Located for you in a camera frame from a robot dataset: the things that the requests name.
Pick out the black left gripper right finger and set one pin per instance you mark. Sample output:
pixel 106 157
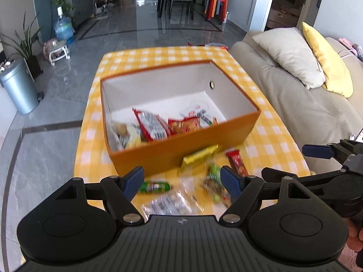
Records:
pixel 248 194

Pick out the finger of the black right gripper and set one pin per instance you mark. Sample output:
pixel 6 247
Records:
pixel 286 175
pixel 339 151

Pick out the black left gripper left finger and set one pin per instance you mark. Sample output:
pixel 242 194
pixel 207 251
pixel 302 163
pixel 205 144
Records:
pixel 117 193

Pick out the green sausage snack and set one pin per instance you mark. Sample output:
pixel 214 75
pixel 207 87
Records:
pixel 155 187

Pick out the red chocolate wafer bar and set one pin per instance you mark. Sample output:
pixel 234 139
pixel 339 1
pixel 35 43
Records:
pixel 236 162

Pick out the green raisin bag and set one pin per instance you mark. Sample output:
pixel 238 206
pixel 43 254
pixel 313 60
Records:
pixel 213 186

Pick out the yellow Ameria snack packet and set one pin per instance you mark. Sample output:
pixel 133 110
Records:
pixel 197 158

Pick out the clear bag white candies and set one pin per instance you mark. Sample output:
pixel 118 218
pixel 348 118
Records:
pixel 174 203

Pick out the person's right hand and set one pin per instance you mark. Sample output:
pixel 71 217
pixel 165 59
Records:
pixel 354 241

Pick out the beige sofa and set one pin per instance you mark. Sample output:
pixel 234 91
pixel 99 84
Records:
pixel 314 116

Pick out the pale yellow snack packet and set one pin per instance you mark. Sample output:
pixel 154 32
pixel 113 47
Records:
pixel 126 136

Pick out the pink fluffy rug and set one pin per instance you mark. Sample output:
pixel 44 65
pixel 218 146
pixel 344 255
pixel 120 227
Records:
pixel 348 260

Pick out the yellow pillow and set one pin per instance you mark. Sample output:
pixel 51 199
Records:
pixel 338 77

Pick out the red white snack packet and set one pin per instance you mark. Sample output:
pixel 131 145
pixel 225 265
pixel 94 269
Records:
pixel 153 127

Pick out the orange cardboard box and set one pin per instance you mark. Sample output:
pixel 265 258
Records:
pixel 174 92

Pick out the cream pillow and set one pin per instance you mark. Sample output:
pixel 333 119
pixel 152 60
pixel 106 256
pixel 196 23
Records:
pixel 290 50

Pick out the silver trash can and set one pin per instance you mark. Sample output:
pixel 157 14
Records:
pixel 20 86

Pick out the small white stool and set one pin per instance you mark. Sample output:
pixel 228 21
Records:
pixel 58 50

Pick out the blue water jug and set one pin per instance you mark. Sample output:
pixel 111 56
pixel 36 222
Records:
pixel 63 27

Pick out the potted long-leaf plant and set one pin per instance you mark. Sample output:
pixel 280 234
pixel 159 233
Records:
pixel 23 45

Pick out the stacked orange red stools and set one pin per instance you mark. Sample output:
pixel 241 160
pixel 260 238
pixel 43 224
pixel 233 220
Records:
pixel 216 8

